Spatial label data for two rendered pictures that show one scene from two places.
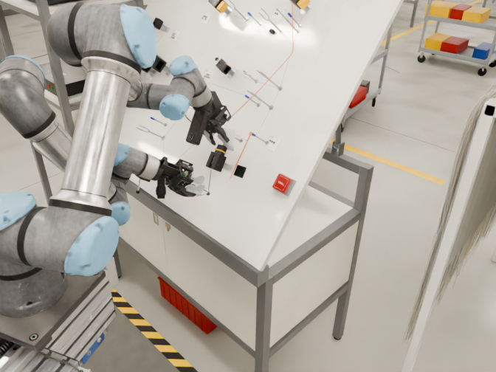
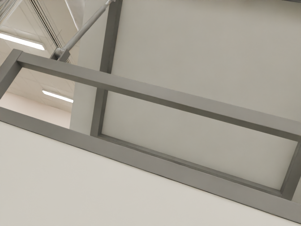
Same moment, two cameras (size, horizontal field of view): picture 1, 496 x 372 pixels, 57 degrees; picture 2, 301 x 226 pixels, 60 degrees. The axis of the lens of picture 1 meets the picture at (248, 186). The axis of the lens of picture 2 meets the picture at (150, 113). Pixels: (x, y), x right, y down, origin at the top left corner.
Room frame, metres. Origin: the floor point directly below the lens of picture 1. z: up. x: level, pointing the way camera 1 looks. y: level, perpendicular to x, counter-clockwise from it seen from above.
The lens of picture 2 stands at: (2.46, -0.43, 0.64)
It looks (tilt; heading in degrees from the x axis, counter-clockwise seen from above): 23 degrees up; 151
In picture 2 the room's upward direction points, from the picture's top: 22 degrees clockwise
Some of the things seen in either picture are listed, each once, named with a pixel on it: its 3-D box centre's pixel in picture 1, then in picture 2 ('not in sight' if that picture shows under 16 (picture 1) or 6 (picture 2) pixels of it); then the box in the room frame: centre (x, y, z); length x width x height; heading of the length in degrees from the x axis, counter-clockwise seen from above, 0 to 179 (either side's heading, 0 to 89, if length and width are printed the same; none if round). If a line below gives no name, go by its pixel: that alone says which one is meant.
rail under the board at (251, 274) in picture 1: (156, 201); not in sight; (1.51, 0.36, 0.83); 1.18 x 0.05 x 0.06; 45
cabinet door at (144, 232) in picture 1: (131, 215); not in sight; (1.72, 0.54, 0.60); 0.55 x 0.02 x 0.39; 45
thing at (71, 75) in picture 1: (74, 74); not in sight; (2.23, 0.88, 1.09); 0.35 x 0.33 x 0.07; 45
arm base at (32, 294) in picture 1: (25, 273); not in sight; (0.71, 0.47, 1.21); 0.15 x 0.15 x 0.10
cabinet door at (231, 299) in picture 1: (207, 276); not in sight; (1.33, 0.16, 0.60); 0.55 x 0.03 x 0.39; 45
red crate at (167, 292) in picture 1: (202, 291); not in sight; (1.76, 0.24, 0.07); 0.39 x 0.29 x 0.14; 46
